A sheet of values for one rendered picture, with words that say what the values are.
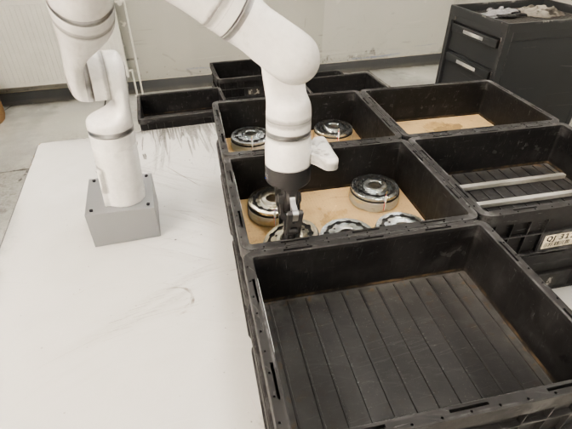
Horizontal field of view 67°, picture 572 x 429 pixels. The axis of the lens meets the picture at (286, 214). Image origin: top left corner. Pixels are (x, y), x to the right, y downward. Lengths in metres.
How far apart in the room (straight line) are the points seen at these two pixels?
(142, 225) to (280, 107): 0.54
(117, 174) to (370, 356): 0.64
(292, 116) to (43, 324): 0.62
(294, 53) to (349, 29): 3.70
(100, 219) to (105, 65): 0.34
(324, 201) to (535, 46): 1.73
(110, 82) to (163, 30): 3.02
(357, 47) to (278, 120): 3.74
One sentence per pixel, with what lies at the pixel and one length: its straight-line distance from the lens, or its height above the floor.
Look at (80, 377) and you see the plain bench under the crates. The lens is 0.85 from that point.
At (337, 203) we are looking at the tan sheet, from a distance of 0.93.
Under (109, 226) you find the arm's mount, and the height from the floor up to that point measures 0.75.
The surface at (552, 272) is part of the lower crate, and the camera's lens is 1.01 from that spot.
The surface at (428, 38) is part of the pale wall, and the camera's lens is 4.71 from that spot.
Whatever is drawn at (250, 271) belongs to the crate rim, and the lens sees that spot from 0.61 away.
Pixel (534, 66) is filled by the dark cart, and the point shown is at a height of 0.69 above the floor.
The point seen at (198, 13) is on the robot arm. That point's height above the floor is 1.24.
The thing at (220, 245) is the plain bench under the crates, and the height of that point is 0.70.
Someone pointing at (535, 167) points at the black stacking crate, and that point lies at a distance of 1.21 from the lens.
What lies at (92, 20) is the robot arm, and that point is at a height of 1.21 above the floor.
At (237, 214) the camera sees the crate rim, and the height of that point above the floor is 0.93.
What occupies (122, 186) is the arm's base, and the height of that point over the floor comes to 0.84.
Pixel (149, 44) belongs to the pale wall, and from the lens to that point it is 3.93.
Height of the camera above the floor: 1.36
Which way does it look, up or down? 36 degrees down
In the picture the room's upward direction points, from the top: straight up
